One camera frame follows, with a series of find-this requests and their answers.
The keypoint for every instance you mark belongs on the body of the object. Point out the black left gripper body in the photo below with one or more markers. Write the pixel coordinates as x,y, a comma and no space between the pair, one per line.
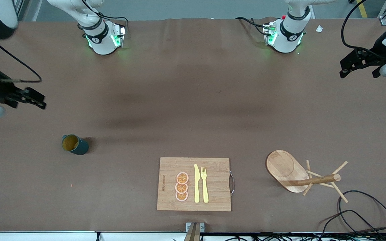
376,54

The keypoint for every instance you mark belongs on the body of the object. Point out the dark green cup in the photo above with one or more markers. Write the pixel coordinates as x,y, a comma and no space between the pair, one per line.
77,145

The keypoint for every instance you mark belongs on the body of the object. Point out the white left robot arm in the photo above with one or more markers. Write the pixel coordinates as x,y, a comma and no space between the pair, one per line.
288,38

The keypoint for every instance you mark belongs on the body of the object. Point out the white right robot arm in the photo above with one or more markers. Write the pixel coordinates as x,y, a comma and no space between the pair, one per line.
101,40

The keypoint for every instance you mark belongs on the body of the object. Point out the wooden cup rack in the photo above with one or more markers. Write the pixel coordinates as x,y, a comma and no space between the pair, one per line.
283,167

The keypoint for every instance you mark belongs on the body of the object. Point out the white paper scrap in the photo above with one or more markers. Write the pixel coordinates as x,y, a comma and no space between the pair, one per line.
319,28

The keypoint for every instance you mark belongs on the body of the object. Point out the brown table cover sheet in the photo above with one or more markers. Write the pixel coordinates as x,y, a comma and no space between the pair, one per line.
193,100

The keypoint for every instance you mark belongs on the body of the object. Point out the orange slice toy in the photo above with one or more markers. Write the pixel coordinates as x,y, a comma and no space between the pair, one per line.
181,196
181,188
182,177

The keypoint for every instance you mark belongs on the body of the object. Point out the bamboo cutting board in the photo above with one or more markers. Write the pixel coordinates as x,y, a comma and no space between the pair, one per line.
216,182

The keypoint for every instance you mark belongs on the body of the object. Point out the yellow plastic knife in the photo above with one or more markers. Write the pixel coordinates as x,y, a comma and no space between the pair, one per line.
197,187

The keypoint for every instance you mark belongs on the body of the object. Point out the yellow plastic fork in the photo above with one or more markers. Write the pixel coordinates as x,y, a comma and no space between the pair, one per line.
205,190

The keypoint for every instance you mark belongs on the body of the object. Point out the white table edge rail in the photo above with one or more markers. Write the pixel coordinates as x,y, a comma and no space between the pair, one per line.
45,236

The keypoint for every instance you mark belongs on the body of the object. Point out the metal bracket with wooden strip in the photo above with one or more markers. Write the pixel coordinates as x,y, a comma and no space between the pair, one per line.
194,231

